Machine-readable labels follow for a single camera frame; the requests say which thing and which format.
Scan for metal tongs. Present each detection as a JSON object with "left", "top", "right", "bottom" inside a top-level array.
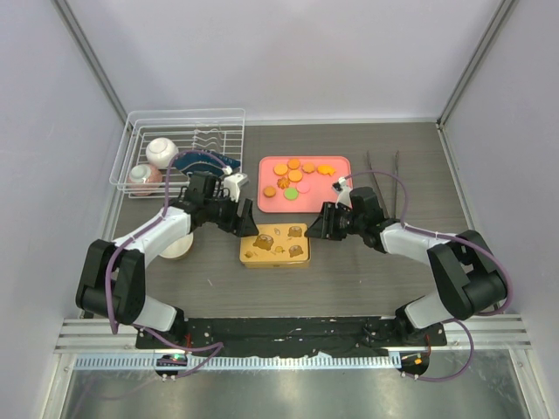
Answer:
[{"left": 365, "top": 150, "right": 400, "bottom": 218}]

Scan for orange scalloped cookie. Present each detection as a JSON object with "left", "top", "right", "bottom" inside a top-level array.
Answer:
[{"left": 316, "top": 164, "right": 336, "bottom": 176}]

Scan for orange swirl cookie left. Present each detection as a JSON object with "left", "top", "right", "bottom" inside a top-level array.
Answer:
[{"left": 277, "top": 176, "right": 291, "bottom": 189}]

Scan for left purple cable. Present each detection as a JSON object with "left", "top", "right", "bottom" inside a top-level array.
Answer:
[{"left": 106, "top": 149, "right": 232, "bottom": 350}]

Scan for orange round cookie top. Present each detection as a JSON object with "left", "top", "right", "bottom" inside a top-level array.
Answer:
[{"left": 287, "top": 158, "right": 300, "bottom": 170}]

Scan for silver tin lid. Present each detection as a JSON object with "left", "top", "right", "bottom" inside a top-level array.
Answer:
[{"left": 239, "top": 223, "right": 311, "bottom": 264}]

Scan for white bowl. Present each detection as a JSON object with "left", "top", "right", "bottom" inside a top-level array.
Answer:
[{"left": 159, "top": 233, "right": 193, "bottom": 260}]

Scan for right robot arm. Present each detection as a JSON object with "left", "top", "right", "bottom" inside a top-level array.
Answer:
[{"left": 305, "top": 187, "right": 510, "bottom": 345}]

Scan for pink cup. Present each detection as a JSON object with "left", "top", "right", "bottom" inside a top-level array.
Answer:
[{"left": 128, "top": 164, "right": 162, "bottom": 196}]

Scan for pink tray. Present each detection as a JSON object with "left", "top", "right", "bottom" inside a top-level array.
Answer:
[{"left": 258, "top": 155, "right": 351, "bottom": 213}]

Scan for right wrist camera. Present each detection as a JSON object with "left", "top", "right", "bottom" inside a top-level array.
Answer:
[{"left": 332, "top": 176, "right": 353, "bottom": 209}]

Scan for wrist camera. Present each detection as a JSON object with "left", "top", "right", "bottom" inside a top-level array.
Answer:
[
  {"left": 332, "top": 176, "right": 353, "bottom": 209},
  {"left": 221, "top": 166, "right": 249, "bottom": 203}
]

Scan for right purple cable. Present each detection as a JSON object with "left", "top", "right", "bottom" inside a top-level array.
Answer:
[{"left": 338, "top": 170, "right": 513, "bottom": 382}]

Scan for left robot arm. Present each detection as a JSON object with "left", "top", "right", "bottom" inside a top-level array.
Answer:
[{"left": 75, "top": 172, "right": 259, "bottom": 348}]

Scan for blue patterned plate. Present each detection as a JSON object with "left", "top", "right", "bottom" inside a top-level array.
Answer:
[{"left": 172, "top": 149, "right": 241, "bottom": 177}]

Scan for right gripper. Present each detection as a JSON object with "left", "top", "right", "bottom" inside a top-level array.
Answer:
[{"left": 305, "top": 201, "right": 365, "bottom": 241}]

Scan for purple cable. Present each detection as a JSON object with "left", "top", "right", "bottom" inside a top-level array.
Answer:
[
  {"left": 338, "top": 170, "right": 513, "bottom": 382},
  {"left": 106, "top": 149, "right": 232, "bottom": 350}
]

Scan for orange round cookie left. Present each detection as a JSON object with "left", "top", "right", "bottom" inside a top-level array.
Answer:
[{"left": 263, "top": 186, "right": 277, "bottom": 198}]

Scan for white wire dish rack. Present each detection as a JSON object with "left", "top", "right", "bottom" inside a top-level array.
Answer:
[{"left": 109, "top": 108, "right": 245, "bottom": 199}]

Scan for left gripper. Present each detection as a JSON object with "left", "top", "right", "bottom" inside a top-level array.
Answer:
[{"left": 204, "top": 190, "right": 259, "bottom": 237}]

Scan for pink round cookie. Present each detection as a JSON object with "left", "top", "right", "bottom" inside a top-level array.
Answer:
[{"left": 296, "top": 182, "right": 311, "bottom": 194}]

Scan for gold cookie tin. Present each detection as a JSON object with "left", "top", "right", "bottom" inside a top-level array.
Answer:
[{"left": 243, "top": 260, "right": 310, "bottom": 269}]

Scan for orange cookie upper left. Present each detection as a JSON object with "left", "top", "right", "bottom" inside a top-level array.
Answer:
[{"left": 273, "top": 163, "right": 289, "bottom": 176}]

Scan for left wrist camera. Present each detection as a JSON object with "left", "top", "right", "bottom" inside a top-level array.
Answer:
[{"left": 221, "top": 166, "right": 249, "bottom": 203}]

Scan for orange round cookie middle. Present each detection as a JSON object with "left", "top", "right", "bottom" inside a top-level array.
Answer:
[{"left": 288, "top": 169, "right": 303, "bottom": 182}]

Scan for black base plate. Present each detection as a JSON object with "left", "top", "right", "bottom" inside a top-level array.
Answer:
[{"left": 158, "top": 316, "right": 447, "bottom": 358}]

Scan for orange round cookie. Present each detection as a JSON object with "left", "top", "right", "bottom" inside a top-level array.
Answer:
[
  {"left": 288, "top": 169, "right": 303, "bottom": 182},
  {"left": 263, "top": 186, "right": 277, "bottom": 198},
  {"left": 287, "top": 158, "right": 300, "bottom": 170}
]

